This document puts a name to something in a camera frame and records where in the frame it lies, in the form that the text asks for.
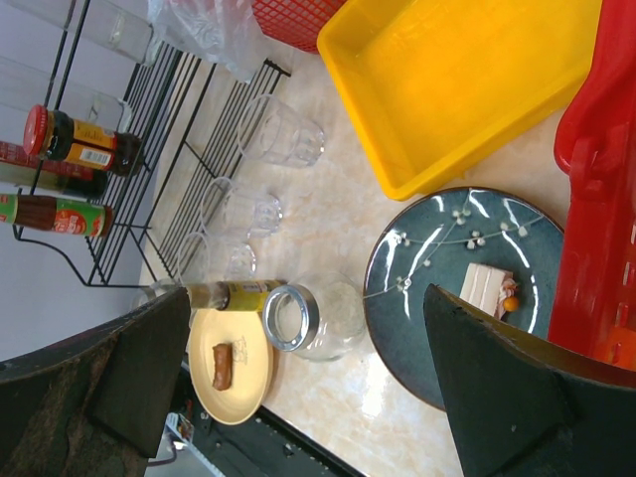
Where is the brown sausage piece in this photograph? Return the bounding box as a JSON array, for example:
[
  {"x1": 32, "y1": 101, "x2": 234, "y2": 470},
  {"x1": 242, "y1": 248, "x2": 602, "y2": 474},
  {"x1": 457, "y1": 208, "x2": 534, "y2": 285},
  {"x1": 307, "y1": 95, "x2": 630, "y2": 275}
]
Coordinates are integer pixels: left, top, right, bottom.
[{"x1": 213, "y1": 343, "x2": 234, "y2": 392}]

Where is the red lid chili jar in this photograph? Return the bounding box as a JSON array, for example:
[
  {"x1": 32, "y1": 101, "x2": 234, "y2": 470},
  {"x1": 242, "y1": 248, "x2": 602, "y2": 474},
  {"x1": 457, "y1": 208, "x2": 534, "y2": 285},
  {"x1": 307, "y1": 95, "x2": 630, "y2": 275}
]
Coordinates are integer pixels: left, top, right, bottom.
[{"x1": 23, "y1": 104, "x2": 144, "y2": 177}]

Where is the yellow plastic tray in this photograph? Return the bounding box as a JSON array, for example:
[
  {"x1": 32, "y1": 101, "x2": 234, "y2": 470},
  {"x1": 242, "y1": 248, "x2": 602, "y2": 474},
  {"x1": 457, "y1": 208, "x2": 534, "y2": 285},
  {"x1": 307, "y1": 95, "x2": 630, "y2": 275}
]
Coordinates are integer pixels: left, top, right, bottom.
[{"x1": 317, "y1": 1, "x2": 601, "y2": 201}]

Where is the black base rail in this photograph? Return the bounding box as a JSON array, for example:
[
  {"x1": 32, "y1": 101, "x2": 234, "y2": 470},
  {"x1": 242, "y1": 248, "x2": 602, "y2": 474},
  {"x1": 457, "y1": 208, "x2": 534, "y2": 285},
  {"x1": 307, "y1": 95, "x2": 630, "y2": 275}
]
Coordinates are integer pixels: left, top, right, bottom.
[{"x1": 168, "y1": 362, "x2": 369, "y2": 477}]

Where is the dark sauce bottle black cap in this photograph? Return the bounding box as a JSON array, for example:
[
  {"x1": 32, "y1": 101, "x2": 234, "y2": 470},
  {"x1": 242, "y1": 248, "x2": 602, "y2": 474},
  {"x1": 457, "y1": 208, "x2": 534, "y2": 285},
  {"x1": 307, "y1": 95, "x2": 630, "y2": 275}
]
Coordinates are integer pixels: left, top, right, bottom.
[{"x1": 1, "y1": 141, "x2": 108, "y2": 200}]

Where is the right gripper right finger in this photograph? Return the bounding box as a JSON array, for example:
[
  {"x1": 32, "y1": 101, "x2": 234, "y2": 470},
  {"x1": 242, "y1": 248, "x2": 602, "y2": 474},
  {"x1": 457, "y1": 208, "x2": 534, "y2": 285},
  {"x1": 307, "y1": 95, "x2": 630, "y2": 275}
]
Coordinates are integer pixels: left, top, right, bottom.
[{"x1": 424, "y1": 285, "x2": 635, "y2": 476}]

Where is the glass jar metal rim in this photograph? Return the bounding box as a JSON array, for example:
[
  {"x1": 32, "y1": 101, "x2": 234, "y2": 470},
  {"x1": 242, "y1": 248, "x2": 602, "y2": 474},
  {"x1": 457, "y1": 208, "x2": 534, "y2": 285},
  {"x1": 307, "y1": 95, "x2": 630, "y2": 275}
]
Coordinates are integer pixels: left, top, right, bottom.
[{"x1": 262, "y1": 272, "x2": 366, "y2": 362}]

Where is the red bin with plastic bag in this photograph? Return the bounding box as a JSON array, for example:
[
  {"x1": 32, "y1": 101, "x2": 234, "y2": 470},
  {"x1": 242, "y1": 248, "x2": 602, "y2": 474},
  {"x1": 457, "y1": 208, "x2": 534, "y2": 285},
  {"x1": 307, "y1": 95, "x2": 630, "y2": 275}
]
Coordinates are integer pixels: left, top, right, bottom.
[{"x1": 147, "y1": 1, "x2": 344, "y2": 82}]

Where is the black wire rack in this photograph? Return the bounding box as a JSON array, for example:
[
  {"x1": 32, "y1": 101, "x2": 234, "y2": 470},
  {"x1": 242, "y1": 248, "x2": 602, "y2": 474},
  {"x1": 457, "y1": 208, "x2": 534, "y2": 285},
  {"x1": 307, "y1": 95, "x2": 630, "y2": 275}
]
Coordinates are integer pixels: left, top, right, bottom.
[{"x1": 12, "y1": 0, "x2": 292, "y2": 289}]

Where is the clear glass cup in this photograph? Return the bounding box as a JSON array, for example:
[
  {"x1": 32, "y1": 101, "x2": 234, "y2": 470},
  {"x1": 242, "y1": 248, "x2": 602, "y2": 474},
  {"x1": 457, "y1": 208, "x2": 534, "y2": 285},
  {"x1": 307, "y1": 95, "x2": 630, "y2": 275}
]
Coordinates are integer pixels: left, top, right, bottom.
[
  {"x1": 237, "y1": 93, "x2": 325, "y2": 169},
  {"x1": 177, "y1": 232, "x2": 256, "y2": 283},
  {"x1": 199, "y1": 177, "x2": 283, "y2": 240}
]

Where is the glass oil bottle gold spout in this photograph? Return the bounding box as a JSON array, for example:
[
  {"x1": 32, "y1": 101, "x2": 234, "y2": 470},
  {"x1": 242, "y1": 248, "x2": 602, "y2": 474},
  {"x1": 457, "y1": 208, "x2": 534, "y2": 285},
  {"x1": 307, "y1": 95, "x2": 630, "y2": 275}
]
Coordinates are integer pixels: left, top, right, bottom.
[{"x1": 1, "y1": 57, "x2": 132, "y2": 132}]

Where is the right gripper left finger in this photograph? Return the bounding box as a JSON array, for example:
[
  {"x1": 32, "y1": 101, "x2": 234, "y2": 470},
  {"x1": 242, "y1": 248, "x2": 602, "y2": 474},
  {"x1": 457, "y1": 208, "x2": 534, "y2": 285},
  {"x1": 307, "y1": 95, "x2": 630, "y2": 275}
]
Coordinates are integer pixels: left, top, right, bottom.
[{"x1": 1, "y1": 287, "x2": 191, "y2": 476}]

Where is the beige plate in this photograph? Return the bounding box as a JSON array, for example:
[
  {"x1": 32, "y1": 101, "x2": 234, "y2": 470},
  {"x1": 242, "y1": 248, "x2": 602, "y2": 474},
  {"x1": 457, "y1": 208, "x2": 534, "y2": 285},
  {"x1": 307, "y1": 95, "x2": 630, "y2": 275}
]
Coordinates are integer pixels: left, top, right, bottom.
[{"x1": 188, "y1": 309, "x2": 274, "y2": 425}]

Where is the red plastic basket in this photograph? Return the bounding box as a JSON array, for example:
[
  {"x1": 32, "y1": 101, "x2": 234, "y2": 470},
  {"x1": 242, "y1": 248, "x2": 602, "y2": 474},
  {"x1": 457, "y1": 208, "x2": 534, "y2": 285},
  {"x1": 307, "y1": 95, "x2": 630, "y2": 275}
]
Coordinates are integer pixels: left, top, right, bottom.
[{"x1": 548, "y1": 1, "x2": 635, "y2": 370}]

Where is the white cake piece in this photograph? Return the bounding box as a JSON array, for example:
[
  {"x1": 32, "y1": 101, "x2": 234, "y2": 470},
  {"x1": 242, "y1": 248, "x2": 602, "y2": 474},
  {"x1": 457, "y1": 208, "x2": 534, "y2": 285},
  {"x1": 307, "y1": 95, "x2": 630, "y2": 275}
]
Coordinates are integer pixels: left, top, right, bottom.
[{"x1": 460, "y1": 262, "x2": 521, "y2": 320}]

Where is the sauce bottle yellow cap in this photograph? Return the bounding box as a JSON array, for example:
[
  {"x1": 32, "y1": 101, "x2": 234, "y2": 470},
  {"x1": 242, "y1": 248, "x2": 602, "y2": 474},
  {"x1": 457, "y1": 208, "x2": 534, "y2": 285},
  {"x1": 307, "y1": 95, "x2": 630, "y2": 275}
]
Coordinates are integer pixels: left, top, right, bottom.
[{"x1": 1, "y1": 194, "x2": 113, "y2": 237}]

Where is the dark teal plate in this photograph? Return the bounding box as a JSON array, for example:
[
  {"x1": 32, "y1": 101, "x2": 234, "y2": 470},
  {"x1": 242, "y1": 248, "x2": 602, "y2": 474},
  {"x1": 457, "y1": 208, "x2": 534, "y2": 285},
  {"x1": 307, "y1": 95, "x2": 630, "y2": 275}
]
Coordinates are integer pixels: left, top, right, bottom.
[{"x1": 364, "y1": 188, "x2": 563, "y2": 409}]

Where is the small yellow label bottle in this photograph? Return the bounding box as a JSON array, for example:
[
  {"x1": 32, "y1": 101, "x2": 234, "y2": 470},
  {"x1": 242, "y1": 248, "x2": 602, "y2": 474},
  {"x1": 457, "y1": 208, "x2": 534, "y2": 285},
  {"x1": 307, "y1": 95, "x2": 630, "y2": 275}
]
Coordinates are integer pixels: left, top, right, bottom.
[{"x1": 186, "y1": 280, "x2": 284, "y2": 312}]

